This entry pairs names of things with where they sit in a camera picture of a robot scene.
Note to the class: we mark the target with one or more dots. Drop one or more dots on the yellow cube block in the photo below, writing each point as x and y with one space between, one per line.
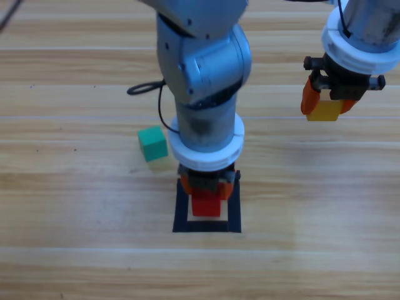
323 112

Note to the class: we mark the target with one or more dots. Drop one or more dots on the red cube block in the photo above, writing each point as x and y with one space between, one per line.
206 206

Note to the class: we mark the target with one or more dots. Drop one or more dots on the green cube block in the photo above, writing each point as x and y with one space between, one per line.
153 143

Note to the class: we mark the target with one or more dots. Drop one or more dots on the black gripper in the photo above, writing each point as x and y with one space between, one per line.
347 89
204 180

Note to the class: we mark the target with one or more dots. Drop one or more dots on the black tape square outline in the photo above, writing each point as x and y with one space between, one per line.
181 215

